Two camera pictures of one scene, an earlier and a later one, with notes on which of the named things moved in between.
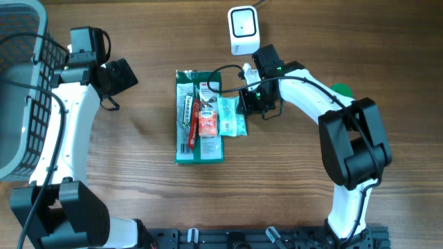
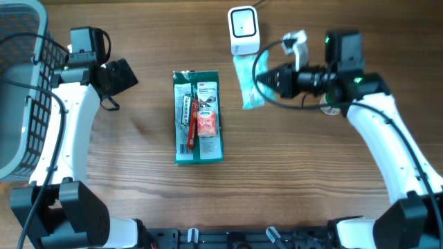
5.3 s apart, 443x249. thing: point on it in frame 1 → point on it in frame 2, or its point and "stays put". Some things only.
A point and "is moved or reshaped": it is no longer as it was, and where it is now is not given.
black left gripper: [127, 77] stays put
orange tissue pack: [208, 122] stays put
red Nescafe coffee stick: [194, 124] stays put
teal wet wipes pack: [232, 124] is moved or reshaped
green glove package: [206, 86] stays put
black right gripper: [249, 101] → [287, 80]
